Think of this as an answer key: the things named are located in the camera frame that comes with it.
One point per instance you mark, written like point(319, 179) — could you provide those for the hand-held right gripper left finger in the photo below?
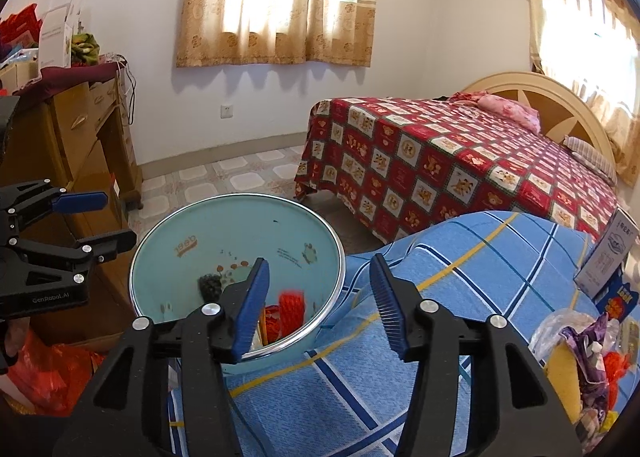
point(248, 309)

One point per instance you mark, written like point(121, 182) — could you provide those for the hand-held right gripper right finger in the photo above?
point(389, 309)

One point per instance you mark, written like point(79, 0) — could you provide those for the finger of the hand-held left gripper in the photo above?
point(80, 201)
point(102, 244)

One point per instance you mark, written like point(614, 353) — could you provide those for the light blue trash bin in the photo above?
point(225, 227)

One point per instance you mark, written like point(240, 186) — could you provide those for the clear plastic bag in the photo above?
point(550, 332)

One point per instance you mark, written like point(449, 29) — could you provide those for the yellow snack wrapper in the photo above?
point(562, 382)

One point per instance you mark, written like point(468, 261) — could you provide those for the purple snack wrapper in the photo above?
point(590, 352)

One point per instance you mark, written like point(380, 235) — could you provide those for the red net bag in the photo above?
point(617, 367)

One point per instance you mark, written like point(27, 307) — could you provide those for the orange red wrapper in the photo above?
point(272, 324)

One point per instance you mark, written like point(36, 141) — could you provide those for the red mesh wrapper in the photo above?
point(291, 309)

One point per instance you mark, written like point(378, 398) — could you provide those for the black crumpled item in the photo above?
point(210, 286)

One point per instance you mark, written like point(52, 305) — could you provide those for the wooden dresser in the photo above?
point(75, 147)

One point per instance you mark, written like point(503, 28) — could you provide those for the red plastic bag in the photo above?
point(55, 372)

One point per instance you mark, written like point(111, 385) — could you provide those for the blue plaid blanket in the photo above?
point(475, 262)

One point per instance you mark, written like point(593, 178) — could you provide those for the maroon cloth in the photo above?
point(65, 76)

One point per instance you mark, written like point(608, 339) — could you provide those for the red checkered bedspread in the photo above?
point(440, 167)

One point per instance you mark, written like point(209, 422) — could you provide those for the green floral cloth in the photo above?
point(84, 49)

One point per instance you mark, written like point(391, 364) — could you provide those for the white cardboard box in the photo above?
point(54, 39)

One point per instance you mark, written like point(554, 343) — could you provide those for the white and blue carton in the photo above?
point(602, 257)

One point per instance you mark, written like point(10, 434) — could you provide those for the blue snack packet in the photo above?
point(617, 302)

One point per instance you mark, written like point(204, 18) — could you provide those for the pink floral pillow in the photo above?
point(505, 109)

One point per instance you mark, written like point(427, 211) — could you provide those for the striped pillow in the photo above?
point(590, 154)

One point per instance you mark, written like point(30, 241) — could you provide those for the cream wooden headboard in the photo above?
point(555, 102)

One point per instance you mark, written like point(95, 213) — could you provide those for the narrow beige patterned curtain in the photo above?
point(575, 27)

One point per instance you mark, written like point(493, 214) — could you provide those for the white wall socket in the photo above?
point(227, 110)

